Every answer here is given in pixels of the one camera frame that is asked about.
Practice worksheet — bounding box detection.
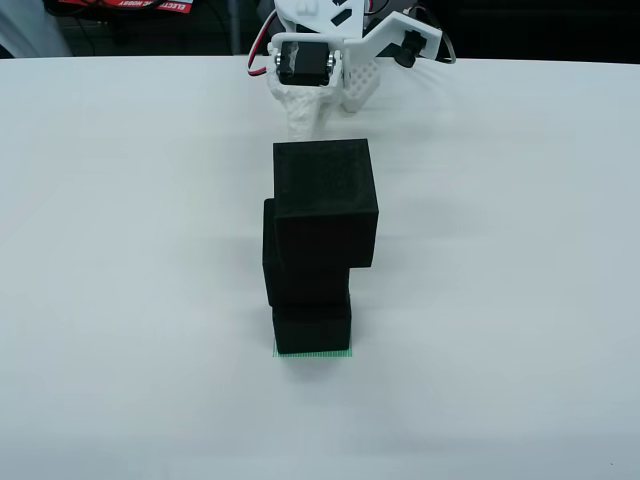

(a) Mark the black cube block with seams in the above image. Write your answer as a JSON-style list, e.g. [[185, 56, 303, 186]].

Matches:
[[272, 137, 382, 270]]

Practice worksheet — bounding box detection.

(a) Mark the smooth black cube block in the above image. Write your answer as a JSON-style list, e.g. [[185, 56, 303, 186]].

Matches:
[[261, 197, 352, 310], [271, 301, 353, 357]]

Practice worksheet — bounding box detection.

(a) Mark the white perforated base block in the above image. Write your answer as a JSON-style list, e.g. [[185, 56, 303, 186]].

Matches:
[[342, 58, 381, 114]]

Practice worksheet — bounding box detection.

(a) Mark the red printed sign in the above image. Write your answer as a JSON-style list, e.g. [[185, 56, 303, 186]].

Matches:
[[57, 0, 194, 16]]

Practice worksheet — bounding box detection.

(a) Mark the green striped square marker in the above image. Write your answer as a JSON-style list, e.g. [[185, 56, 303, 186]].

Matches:
[[271, 346, 356, 360]]

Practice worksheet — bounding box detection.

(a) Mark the red white servo wire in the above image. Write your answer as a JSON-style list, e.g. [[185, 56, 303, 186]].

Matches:
[[246, 8, 279, 78]]

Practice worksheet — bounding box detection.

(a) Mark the wrist camera on white bracket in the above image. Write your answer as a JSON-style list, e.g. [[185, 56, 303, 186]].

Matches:
[[342, 11, 442, 70]]

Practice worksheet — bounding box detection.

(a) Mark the black camera cable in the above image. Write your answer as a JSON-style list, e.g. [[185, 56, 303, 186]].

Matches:
[[432, 24, 458, 66]]

